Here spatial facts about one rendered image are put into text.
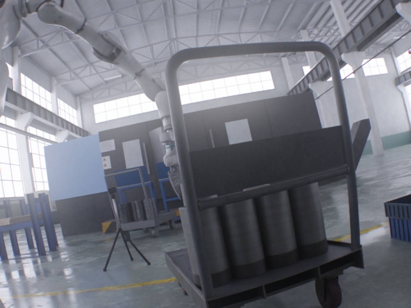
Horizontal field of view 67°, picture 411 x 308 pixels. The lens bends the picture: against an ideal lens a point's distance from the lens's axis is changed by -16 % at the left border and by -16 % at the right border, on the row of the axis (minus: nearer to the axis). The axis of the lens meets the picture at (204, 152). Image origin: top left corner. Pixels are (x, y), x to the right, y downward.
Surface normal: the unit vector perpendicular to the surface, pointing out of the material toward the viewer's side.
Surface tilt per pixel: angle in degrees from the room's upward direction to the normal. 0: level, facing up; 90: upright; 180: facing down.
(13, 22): 135
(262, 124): 86
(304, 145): 98
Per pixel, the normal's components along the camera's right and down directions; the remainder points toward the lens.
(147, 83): -0.03, 0.14
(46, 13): 0.19, 0.74
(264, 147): 0.25, 0.01
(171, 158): -0.28, 0.00
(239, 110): 0.02, -0.15
